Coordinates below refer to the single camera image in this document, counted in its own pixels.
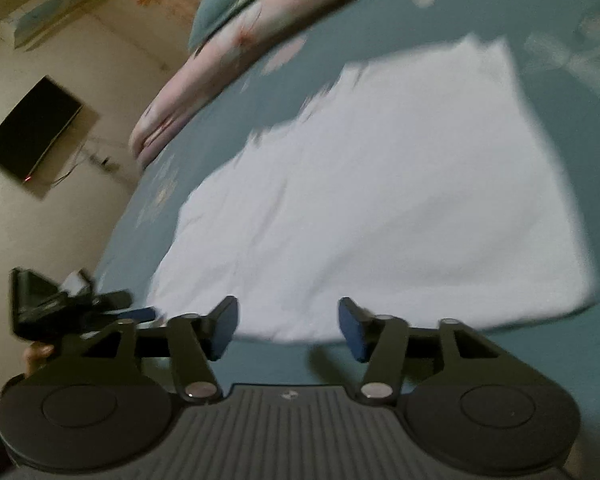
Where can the white printed t-shirt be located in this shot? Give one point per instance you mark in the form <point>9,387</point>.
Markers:
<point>380,200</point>

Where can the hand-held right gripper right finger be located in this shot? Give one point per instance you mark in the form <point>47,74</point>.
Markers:
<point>352,332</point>

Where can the black wall television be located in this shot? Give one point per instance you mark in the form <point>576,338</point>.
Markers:
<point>30,130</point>

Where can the white air conditioner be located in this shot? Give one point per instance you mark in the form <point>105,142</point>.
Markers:
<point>50,12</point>

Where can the folded pink floral quilt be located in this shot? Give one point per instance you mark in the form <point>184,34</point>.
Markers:
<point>195,95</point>

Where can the person's left hand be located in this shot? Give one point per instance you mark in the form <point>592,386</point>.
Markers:
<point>37,355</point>

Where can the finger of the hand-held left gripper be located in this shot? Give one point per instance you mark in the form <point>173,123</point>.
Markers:
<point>137,315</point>

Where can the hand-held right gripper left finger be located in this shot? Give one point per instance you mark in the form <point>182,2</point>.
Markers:
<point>225,330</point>

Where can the teal pillow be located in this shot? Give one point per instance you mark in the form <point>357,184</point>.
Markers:
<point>230,5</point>

